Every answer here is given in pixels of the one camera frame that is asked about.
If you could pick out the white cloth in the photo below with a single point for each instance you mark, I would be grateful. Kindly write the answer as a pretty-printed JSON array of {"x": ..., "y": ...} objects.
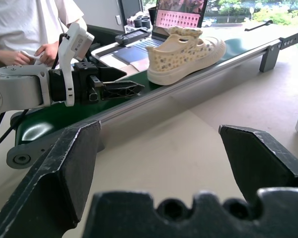
[{"x": 34, "y": 59}]

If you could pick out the cream floral canvas shoe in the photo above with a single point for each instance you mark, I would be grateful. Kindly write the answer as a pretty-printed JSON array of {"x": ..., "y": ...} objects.
[{"x": 181, "y": 57}]

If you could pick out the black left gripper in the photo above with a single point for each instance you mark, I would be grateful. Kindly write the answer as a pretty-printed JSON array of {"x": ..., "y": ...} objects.
[{"x": 83, "y": 84}]

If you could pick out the dark blue booklet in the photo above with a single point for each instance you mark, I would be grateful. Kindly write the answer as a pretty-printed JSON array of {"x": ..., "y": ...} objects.
[{"x": 130, "y": 55}]

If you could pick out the dark monitor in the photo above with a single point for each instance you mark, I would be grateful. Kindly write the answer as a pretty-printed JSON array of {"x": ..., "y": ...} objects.
[{"x": 130, "y": 8}]

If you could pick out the person's left hand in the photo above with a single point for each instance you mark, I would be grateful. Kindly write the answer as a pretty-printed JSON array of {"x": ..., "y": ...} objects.
[{"x": 48, "y": 52}]

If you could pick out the white wall switch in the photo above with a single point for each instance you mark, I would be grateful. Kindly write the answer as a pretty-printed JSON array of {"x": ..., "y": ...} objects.
[{"x": 118, "y": 20}]

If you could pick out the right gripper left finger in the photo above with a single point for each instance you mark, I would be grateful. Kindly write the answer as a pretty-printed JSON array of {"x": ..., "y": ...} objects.
[{"x": 52, "y": 178}]

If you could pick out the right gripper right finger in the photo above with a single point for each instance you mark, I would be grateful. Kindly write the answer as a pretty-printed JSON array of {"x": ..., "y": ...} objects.
[{"x": 258, "y": 158}]

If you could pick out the person's right hand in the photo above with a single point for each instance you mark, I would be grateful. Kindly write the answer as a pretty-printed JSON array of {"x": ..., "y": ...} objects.
[{"x": 12, "y": 58}]

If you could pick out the black rod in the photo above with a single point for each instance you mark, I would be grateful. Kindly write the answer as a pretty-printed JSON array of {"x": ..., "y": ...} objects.
[{"x": 259, "y": 25}]

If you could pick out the black flat device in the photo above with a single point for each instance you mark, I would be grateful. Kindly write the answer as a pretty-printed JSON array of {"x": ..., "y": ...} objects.
[{"x": 132, "y": 36}]

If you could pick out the black cups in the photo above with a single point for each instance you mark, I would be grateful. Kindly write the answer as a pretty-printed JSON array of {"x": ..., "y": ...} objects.
[{"x": 142, "y": 21}]

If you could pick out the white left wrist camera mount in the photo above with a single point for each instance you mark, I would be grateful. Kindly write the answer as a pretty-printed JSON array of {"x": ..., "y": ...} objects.
[{"x": 74, "y": 39}]

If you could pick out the person in white t-shirt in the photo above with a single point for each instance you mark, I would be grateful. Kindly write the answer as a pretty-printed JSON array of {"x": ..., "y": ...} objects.
[{"x": 27, "y": 19}]

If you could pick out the green conveyor belt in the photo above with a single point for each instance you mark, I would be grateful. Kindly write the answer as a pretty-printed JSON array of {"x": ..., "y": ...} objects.
[{"x": 109, "y": 99}]

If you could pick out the open laptop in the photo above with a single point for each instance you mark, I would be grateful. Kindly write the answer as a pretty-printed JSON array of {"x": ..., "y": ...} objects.
[{"x": 164, "y": 22}]

